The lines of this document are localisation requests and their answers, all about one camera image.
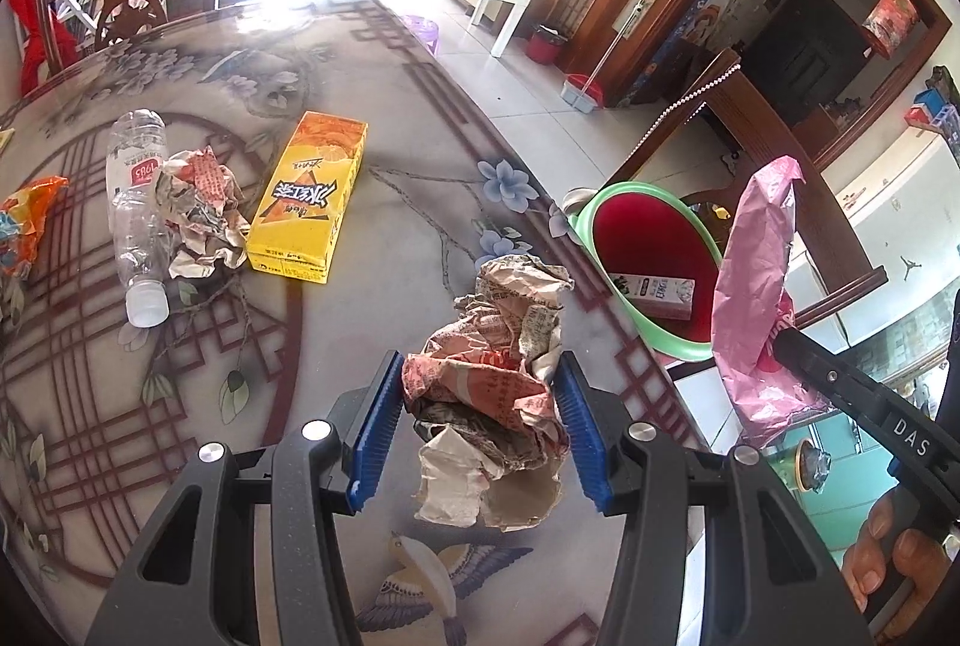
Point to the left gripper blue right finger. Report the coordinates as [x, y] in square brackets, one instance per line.
[587, 444]

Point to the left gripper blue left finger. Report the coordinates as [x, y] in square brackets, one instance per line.
[372, 431]

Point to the newspaper ball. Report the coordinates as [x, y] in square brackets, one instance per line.
[479, 392]
[200, 201]

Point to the pink plastic wrapper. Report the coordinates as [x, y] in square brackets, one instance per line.
[751, 306]

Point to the yellow iced tea carton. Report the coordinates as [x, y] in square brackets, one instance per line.
[295, 230]

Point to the green red trash bin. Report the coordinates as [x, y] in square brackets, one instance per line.
[636, 228]

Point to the right hand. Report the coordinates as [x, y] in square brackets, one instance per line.
[914, 555]

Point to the milk carton in bin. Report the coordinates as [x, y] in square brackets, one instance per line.
[663, 298]

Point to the broom with dustpan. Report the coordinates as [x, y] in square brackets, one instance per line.
[582, 92]

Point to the small red bin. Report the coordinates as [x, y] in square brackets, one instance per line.
[545, 45]

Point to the purple plastic stool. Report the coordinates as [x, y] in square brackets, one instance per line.
[424, 30]

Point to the clear plastic water bottle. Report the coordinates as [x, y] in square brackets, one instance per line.
[136, 149]

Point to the orange snack bag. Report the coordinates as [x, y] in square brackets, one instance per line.
[24, 215]

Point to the red bag on chair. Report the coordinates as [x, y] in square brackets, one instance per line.
[35, 51]

